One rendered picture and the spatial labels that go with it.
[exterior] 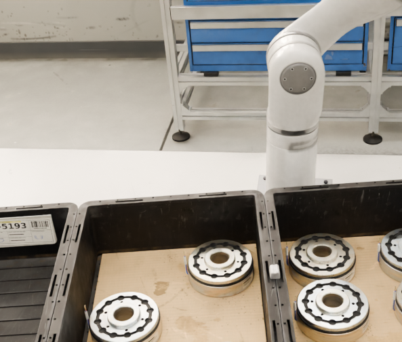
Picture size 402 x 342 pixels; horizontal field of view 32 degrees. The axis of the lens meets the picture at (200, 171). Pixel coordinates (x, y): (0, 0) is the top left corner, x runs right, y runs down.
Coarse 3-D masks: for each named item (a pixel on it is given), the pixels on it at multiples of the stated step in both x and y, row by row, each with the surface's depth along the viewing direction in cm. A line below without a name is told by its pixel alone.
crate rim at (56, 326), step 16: (224, 192) 114; (240, 192) 113; (256, 192) 113; (80, 208) 113; (256, 208) 109; (80, 224) 110; (80, 240) 107; (64, 272) 101; (64, 288) 98; (272, 288) 94; (64, 304) 95; (272, 304) 92; (272, 320) 89; (48, 336) 90; (272, 336) 87
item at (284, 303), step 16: (272, 192) 113; (288, 192) 112; (304, 192) 112; (320, 192) 112; (272, 208) 109; (272, 224) 106; (272, 240) 103; (272, 256) 101; (288, 304) 92; (288, 320) 90; (288, 336) 87
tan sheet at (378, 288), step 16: (352, 240) 117; (368, 240) 116; (288, 256) 115; (368, 256) 113; (288, 272) 111; (368, 272) 110; (288, 288) 108; (368, 288) 107; (384, 288) 107; (384, 304) 104; (384, 320) 101; (304, 336) 100; (368, 336) 99; (384, 336) 99; (400, 336) 99
